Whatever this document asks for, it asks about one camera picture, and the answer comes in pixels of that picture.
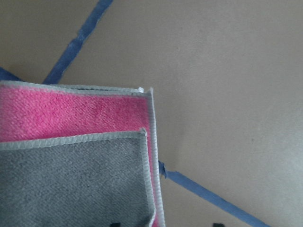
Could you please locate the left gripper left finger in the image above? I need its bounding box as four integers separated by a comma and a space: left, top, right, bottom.
110, 223, 120, 227

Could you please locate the blue tape strip centre lengthwise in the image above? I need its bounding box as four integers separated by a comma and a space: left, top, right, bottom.
43, 0, 112, 85

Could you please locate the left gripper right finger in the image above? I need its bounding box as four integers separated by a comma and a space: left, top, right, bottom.
213, 223, 223, 227

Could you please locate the pink towel grey hem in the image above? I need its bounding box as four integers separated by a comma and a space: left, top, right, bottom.
0, 81, 165, 227

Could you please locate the blue tape strip centre crosswise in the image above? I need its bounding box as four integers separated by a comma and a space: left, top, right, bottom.
158, 161, 269, 227

